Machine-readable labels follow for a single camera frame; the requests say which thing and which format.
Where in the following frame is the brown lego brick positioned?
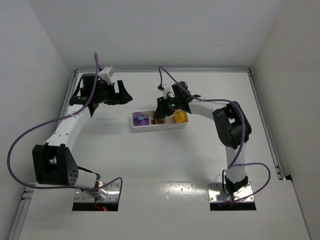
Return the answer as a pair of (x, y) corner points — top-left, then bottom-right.
(151, 119), (165, 125)

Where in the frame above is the yellow rounded lego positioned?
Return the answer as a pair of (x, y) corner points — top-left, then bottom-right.
(172, 111), (188, 124)

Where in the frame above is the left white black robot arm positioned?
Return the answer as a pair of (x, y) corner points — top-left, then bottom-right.
(32, 73), (133, 189)

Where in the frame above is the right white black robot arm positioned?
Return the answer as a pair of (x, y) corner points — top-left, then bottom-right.
(153, 81), (252, 197)

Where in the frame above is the white three-compartment tray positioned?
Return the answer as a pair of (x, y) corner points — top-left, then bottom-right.
(131, 110), (189, 132)

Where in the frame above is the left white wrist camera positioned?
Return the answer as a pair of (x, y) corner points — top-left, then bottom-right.
(98, 66), (114, 85)

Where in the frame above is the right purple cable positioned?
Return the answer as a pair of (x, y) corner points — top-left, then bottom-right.
(157, 65), (272, 204)

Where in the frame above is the purple cable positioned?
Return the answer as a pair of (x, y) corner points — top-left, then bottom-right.
(6, 52), (123, 193)
(157, 65), (272, 204)

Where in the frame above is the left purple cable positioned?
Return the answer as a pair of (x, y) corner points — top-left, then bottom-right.
(6, 52), (123, 193)

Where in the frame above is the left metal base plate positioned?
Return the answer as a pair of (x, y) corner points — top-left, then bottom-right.
(74, 181), (122, 204)

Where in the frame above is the metal base plate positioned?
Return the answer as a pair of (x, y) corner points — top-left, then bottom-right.
(207, 182), (255, 204)
(74, 181), (122, 204)

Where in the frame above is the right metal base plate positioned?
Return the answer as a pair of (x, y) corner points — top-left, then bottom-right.
(207, 182), (255, 204)

